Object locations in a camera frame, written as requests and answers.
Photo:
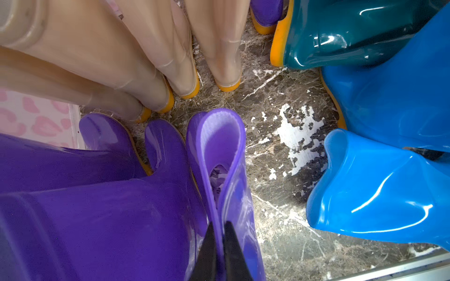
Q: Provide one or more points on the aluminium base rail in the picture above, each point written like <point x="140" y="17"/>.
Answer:
<point x="432" y="267"/>

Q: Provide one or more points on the purple rain boot lying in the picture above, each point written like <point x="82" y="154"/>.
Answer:
<point x="265" y="15"/>

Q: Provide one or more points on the dark green rain boot front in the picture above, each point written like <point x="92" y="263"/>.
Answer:
<point x="353" y="33"/>

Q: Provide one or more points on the purple rain boot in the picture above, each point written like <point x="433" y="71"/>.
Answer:
<point x="111" y="155"/>
<point x="216" y="145"/>
<point x="147" y="229"/>
<point x="265" y="15"/>

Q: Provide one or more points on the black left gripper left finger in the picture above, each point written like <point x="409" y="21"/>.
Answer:
<point x="206" y="265"/>

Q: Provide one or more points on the blue rain boot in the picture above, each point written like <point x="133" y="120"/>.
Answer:
<point x="404" y="102"/>
<point x="380" y="192"/>

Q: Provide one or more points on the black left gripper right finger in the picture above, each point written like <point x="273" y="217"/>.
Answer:
<point x="236" y="267"/>

